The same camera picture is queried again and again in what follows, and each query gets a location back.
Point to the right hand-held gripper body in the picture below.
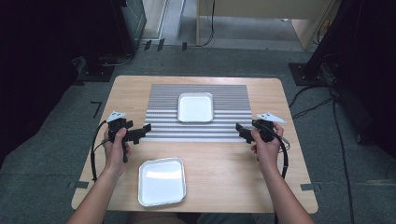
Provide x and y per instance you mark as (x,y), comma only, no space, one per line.
(264,129)

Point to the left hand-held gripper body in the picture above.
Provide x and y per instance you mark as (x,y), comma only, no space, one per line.
(117,124)

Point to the white square plate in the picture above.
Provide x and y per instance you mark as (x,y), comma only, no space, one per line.
(195,107)
(162,182)

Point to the person's right hand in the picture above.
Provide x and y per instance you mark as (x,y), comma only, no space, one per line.
(267,152)

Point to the person's left hand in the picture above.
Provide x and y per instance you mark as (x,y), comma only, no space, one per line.
(115,155)

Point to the grey striped mat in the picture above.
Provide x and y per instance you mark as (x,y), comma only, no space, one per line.
(162,102)

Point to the black stand base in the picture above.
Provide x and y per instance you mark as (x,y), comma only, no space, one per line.
(96,73)

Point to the grey tape piece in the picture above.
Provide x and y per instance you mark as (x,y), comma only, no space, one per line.
(309,187)
(81,184)

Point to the black stand with base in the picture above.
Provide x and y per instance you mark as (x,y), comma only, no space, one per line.
(311,74)

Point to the person's right leg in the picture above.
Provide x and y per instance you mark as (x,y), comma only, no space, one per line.
(229,219)

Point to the person's leg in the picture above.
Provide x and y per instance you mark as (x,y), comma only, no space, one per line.
(229,219)
(149,218)

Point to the person's left leg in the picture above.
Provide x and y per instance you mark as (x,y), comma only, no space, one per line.
(149,218)

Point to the dark cabinet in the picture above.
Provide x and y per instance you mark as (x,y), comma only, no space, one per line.
(134,21)

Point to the light wooden desk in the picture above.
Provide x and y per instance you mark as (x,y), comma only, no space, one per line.
(264,7)

